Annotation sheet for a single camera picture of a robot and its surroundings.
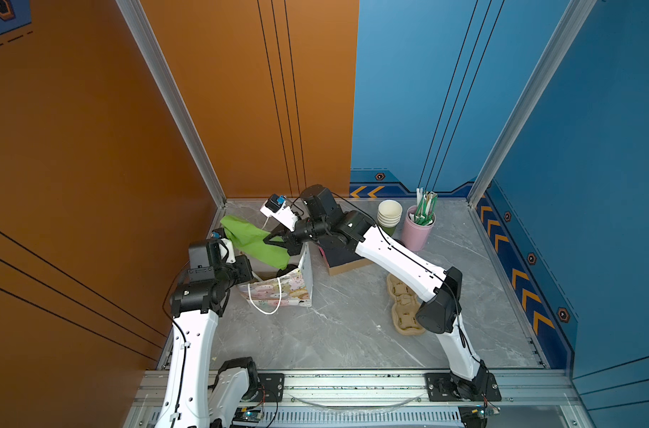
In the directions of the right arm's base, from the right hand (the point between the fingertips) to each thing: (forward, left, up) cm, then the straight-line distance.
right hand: (270, 236), depth 69 cm
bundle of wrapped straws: (+22, -48, -12) cm, 54 cm away
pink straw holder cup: (+18, -47, -24) cm, 56 cm away
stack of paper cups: (+24, -36, -18) cm, 47 cm away
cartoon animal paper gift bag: (-7, -4, -14) cm, 17 cm away
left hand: (-1, +8, -9) cm, 12 cm away
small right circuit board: (-35, -53, -33) cm, 72 cm away
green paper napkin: (-2, +5, +1) cm, 5 cm away
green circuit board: (-35, +7, -33) cm, 48 cm away
